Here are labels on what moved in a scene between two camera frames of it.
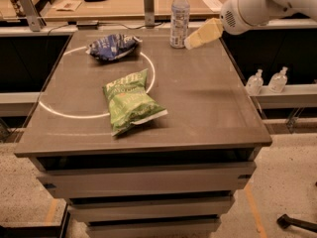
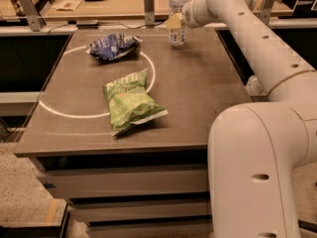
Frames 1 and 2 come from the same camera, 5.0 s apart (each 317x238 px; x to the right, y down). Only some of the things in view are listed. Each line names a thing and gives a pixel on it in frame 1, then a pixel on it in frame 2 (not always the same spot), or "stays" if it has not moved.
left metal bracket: x=35 y=21 stays
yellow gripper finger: x=208 y=32 to x=174 y=22
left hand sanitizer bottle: x=256 y=83 stays
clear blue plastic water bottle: x=179 y=18 stays
